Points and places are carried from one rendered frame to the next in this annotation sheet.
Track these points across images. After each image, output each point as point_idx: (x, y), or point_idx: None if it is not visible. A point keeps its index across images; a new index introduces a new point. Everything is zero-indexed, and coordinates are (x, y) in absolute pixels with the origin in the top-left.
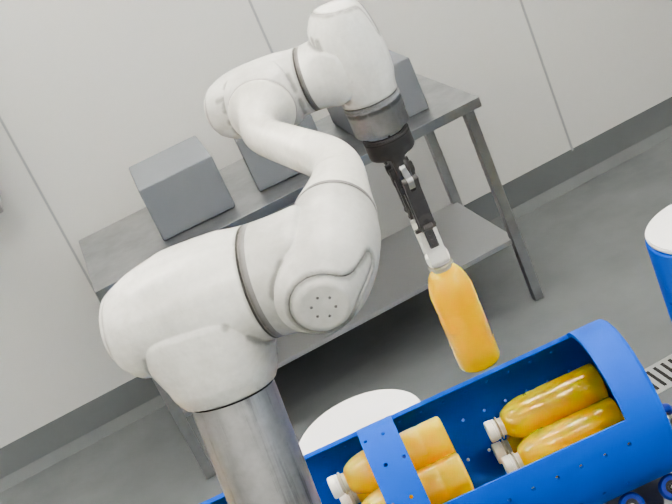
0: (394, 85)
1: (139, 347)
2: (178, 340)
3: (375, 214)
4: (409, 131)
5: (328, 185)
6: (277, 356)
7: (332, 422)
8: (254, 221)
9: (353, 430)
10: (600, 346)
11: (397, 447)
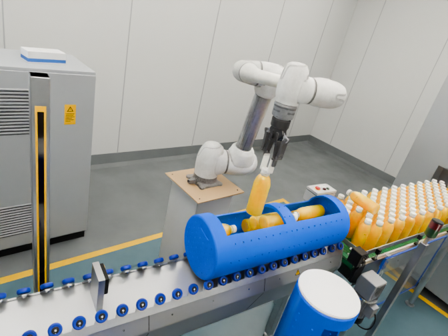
0: (275, 99)
1: None
2: None
3: (237, 70)
4: (272, 119)
5: (247, 62)
6: (255, 89)
7: (348, 301)
8: (258, 61)
9: (331, 291)
10: (209, 215)
11: (271, 204)
